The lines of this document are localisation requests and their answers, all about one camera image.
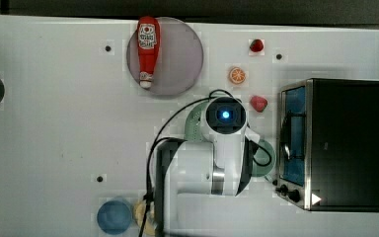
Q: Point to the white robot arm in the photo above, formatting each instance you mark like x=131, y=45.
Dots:
x=219, y=165

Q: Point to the grey round plate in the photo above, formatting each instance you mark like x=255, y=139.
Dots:
x=179, y=61

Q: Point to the orange slice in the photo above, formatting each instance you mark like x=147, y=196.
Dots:
x=237, y=75

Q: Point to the pink strawberry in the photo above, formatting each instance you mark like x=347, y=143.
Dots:
x=258, y=103

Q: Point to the green mug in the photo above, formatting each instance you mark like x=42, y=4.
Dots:
x=264, y=161

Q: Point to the dark red strawberry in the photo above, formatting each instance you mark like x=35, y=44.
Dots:
x=257, y=46

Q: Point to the red ketchup bottle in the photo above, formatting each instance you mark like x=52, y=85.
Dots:
x=148, y=42

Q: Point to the blue bowl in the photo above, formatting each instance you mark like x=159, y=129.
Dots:
x=114, y=216

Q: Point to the black toaster oven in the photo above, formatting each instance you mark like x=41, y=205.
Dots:
x=328, y=145

